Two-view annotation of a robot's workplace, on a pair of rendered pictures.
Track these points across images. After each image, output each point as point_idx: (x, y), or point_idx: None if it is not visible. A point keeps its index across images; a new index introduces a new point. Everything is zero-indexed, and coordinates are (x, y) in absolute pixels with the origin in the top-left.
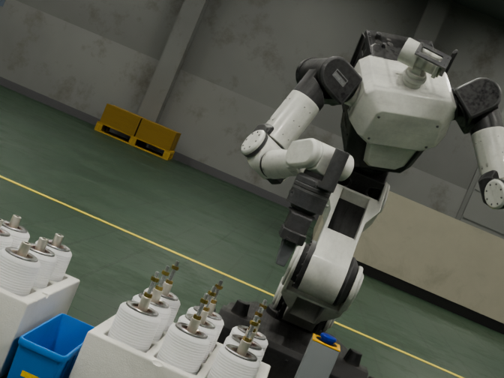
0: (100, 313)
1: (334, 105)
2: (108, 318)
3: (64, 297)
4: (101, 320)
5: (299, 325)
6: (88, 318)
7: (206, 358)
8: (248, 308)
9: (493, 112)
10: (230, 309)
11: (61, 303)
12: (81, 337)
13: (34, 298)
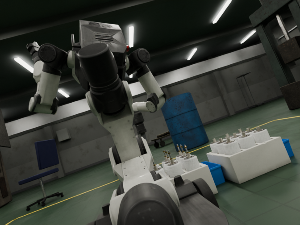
0: (299, 206)
1: (131, 73)
2: (291, 209)
3: (223, 160)
4: (282, 204)
5: None
6: (282, 199)
7: (167, 174)
8: (174, 181)
9: None
10: (185, 182)
11: (223, 162)
12: (213, 172)
13: (209, 153)
